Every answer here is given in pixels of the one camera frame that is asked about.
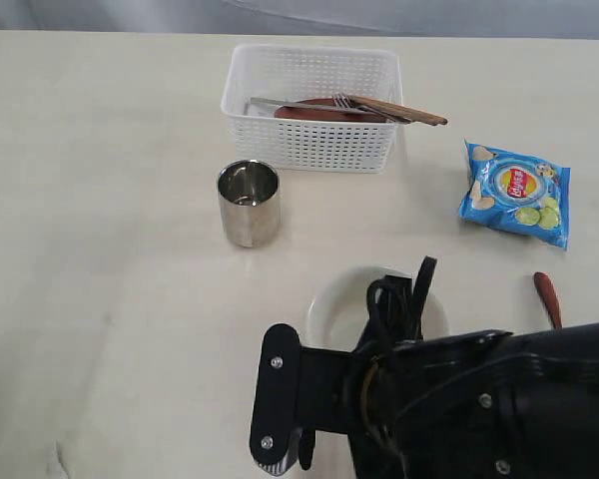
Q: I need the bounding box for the silver metal fork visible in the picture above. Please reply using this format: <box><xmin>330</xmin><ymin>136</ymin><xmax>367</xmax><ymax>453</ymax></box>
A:
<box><xmin>249</xmin><ymin>93</ymin><xmax>410</xmax><ymax>125</ymax></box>

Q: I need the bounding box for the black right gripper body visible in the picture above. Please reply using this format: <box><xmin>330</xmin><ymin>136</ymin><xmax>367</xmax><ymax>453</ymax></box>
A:
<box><xmin>249</xmin><ymin>255</ymin><xmax>445</xmax><ymax>478</ymax></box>

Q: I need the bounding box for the stainless steel cup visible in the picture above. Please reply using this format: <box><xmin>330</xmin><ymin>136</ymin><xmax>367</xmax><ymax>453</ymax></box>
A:
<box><xmin>217</xmin><ymin>160</ymin><xmax>281</xmax><ymax>248</ymax></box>

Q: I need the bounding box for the black cable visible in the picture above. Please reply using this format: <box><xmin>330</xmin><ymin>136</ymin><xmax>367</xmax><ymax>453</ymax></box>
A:
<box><xmin>364</xmin><ymin>276</ymin><xmax>420</xmax><ymax>350</ymax></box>

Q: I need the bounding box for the blue potato chips bag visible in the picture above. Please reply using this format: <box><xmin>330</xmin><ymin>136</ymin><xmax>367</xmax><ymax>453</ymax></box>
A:
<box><xmin>459</xmin><ymin>143</ymin><xmax>571</xmax><ymax>249</ymax></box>

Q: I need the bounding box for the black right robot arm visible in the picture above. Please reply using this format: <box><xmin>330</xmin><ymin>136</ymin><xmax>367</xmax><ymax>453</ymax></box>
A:
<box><xmin>249</xmin><ymin>257</ymin><xmax>599</xmax><ymax>478</ymax></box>

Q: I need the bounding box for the brown wooden spoon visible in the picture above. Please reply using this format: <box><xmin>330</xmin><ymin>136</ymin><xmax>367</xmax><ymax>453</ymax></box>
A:
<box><xmin>533</xmin><ymin>271</ymin><xmax>563</xmax><ymax>329</ymax></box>

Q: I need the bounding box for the white ceramic bowl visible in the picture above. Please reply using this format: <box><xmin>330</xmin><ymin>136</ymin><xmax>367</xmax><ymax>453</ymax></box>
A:
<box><xmin>306</xmin><ymin>265</ymin><xmax>451</xmax><ymax>351</ymax></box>

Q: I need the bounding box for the white perforated plastic basket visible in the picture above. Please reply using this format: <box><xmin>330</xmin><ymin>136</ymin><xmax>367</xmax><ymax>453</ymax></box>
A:
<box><xmin>221</xmin><ymin>44</ymin><xmax>402</xmax><ymax>173</ymax></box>

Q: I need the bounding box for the brown wooden chopstick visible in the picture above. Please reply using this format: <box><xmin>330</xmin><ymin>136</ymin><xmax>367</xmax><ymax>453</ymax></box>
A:
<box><xmin>346</xmin><ymin>95</ymin><xmax>448</xmax><ymax>126</ymax></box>
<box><xmin>355</xmin><ymin>103</ymin><xmax>445</xmax><ymax>126</ymax></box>

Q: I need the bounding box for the brown round plate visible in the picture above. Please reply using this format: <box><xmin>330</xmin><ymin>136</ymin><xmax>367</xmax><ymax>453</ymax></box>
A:
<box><xmin>274</xmin><ymin>106</ymin><xmax>388</xmax><ymax>123</ymax></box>

